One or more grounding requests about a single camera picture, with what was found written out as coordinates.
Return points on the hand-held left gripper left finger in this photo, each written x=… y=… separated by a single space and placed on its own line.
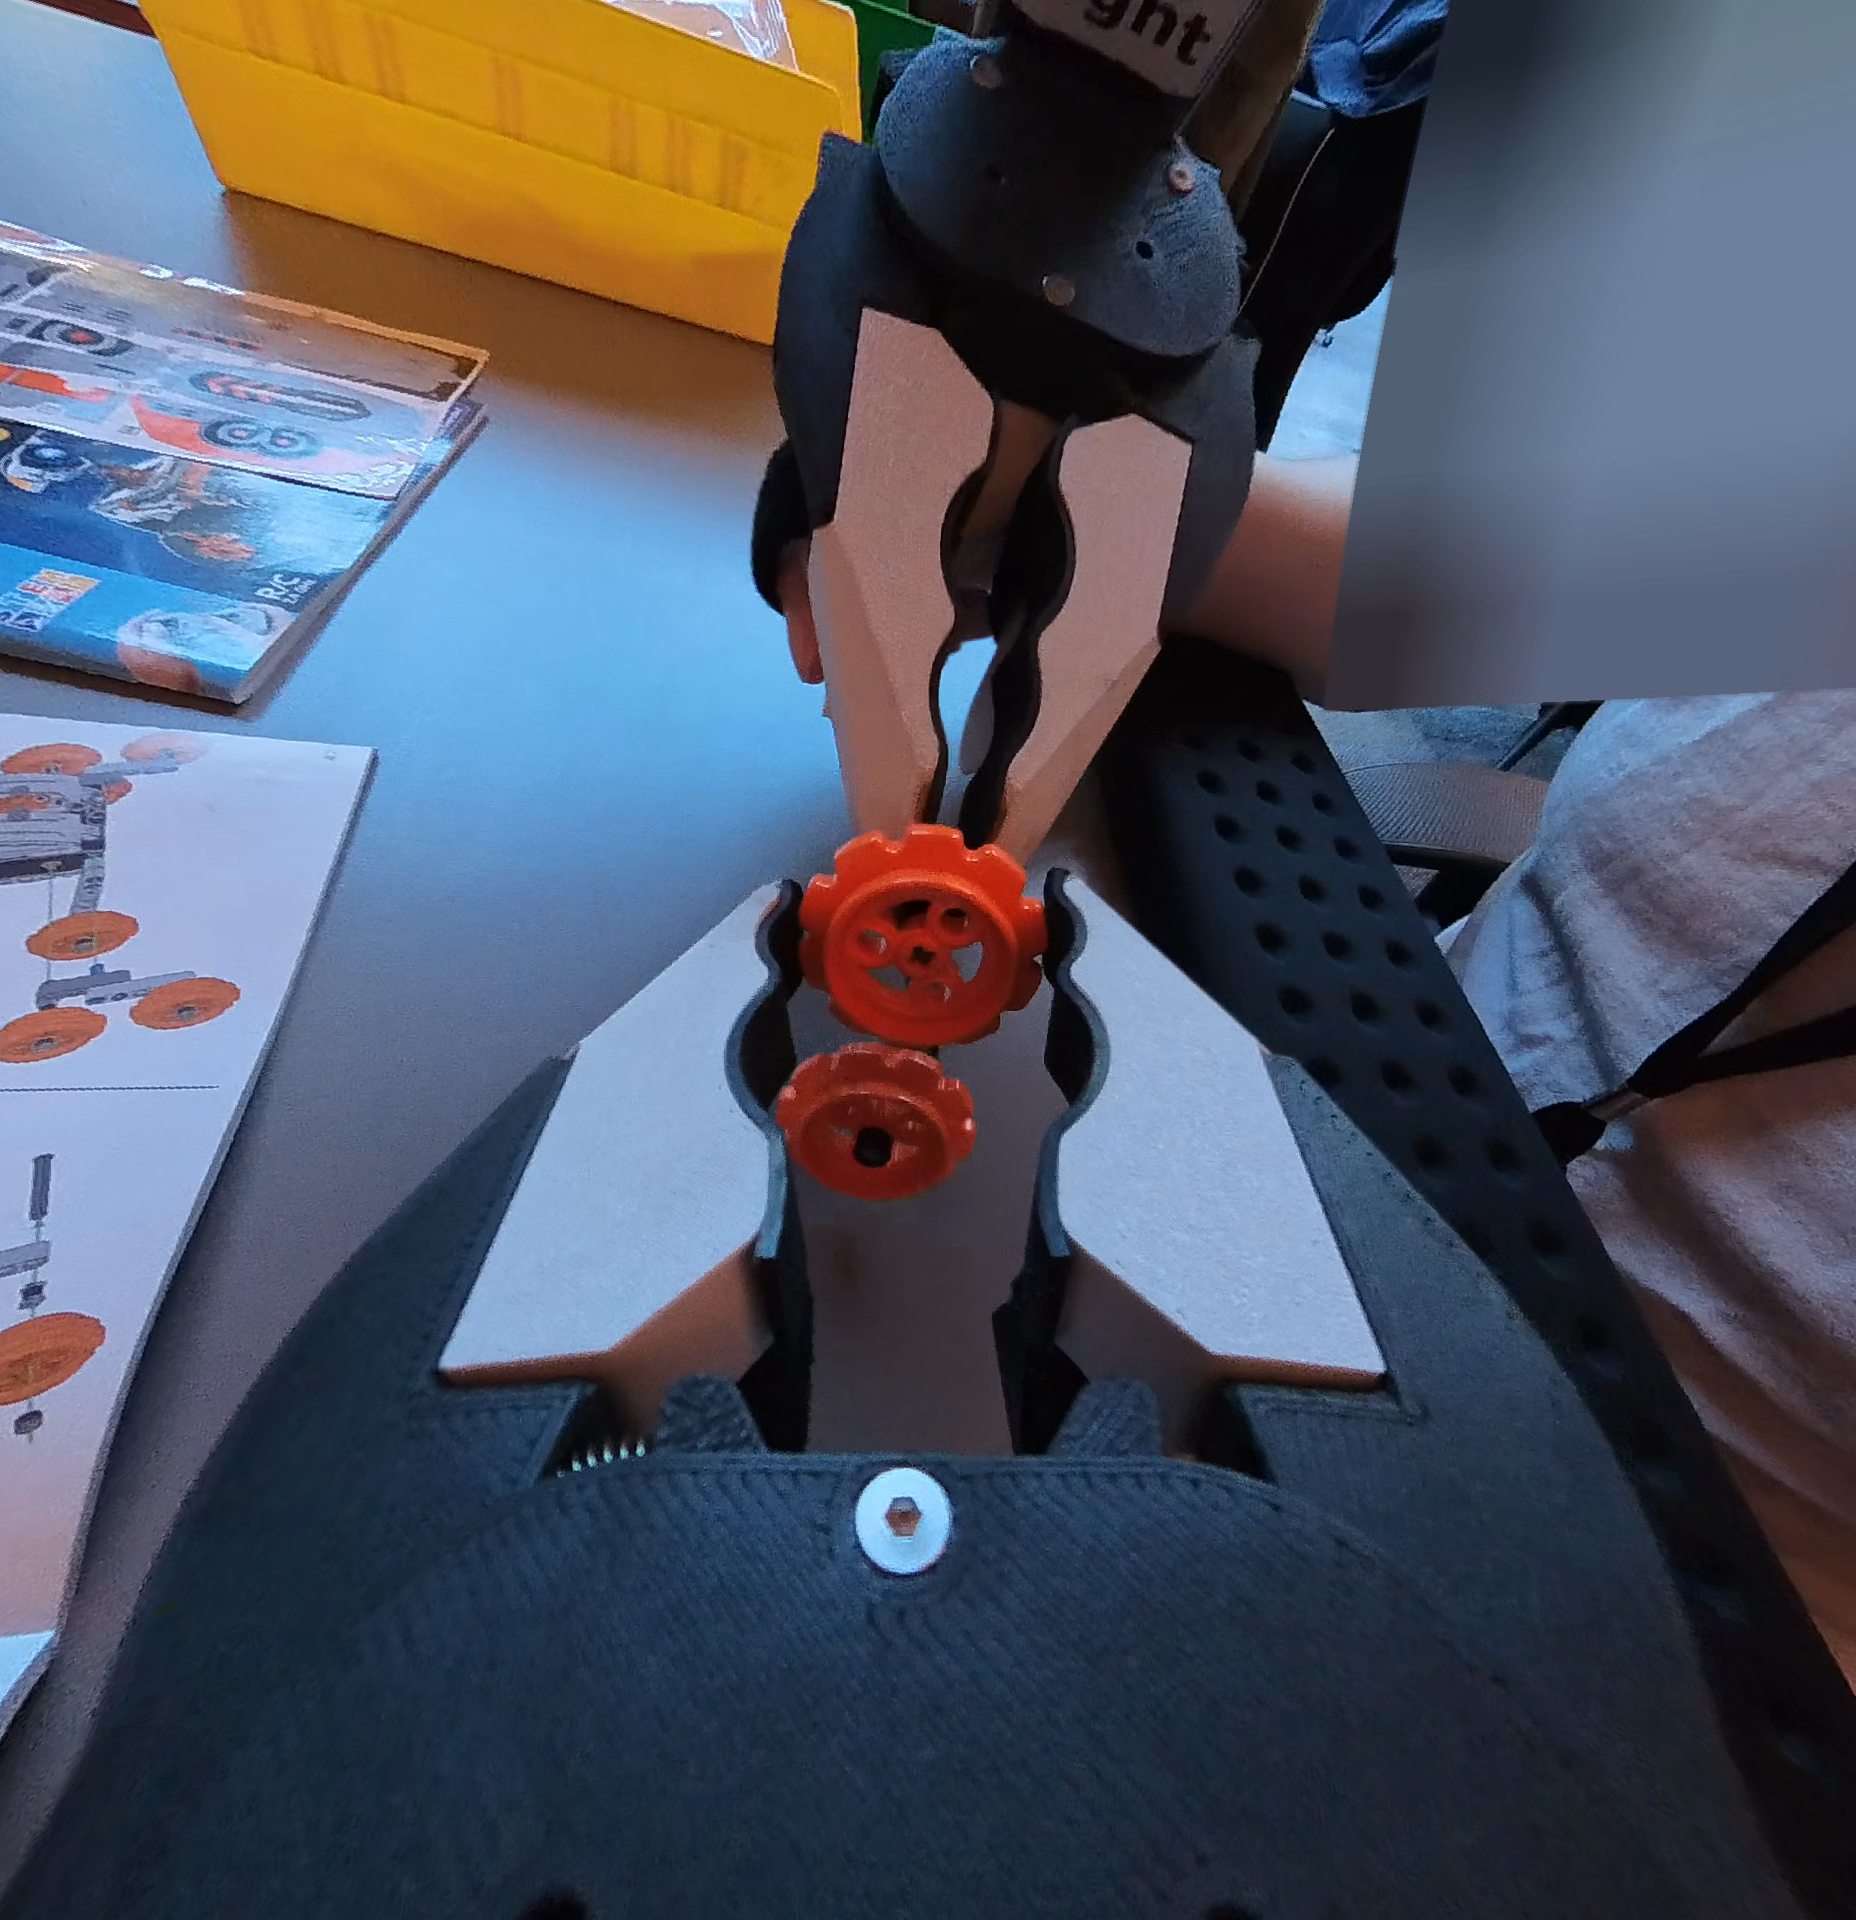
x=629 y=1200

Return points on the person's grey shirt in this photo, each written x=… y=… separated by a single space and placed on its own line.
x=1694 y=809

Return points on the orange toy wheel axle assembly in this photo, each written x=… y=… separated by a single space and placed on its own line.
x=831 y=938

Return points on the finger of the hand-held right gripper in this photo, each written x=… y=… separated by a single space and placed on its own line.
x=1122 y=572
x=883 y=572

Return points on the dark office chair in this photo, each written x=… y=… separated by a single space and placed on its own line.
x=1452 y=809

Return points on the open instruction booklet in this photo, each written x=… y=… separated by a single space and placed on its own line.
x=283 y=871

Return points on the grey desk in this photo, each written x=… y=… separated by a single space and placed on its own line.
x=569 y=599

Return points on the sticker sheet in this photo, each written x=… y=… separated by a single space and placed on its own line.
x=192 y=346

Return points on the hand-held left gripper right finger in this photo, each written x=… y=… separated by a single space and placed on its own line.
x=1182 y=1200

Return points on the yellow plastic bin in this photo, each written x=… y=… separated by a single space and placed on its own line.
x=493 y=181

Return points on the clear plastic bags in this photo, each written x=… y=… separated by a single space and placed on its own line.
x=718 y=23

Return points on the person's right hand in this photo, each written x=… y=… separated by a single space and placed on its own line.
x=805 y=630

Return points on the blue manual booklet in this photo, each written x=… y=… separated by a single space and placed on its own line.
x=148 y=587

